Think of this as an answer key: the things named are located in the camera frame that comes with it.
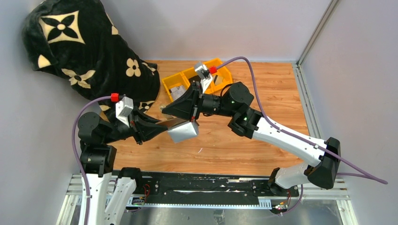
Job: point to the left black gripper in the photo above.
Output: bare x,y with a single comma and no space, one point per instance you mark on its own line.
135,129

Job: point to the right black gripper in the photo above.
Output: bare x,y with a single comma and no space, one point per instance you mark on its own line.
196,103

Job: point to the brown leather card holder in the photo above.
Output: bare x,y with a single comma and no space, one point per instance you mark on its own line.
180,130

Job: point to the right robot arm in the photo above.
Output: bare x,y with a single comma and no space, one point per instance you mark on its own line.
320,162

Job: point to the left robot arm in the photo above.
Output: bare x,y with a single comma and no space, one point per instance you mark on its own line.
97,165

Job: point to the silver cards stack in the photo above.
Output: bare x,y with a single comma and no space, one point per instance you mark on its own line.
177,92

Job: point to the yellow bin with silver cards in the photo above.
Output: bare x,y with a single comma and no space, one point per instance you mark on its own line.
175,85

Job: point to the yellow bin with black cards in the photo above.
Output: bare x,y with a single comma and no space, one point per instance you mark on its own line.
192,76

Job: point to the yellow bin with gold cards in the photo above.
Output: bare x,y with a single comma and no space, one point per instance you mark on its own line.
222,72

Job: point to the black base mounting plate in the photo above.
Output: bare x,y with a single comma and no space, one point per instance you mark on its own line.
206,189

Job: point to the black floral plush blanket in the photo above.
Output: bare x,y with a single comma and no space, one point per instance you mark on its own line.
77,41

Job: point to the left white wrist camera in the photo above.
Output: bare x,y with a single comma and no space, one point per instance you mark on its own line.
123,109

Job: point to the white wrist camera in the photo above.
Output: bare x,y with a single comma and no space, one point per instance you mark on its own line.
123,109
203,73

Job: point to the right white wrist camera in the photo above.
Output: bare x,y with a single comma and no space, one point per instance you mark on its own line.
203,73

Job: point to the corner aluminium post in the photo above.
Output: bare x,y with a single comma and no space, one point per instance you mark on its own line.
305,97

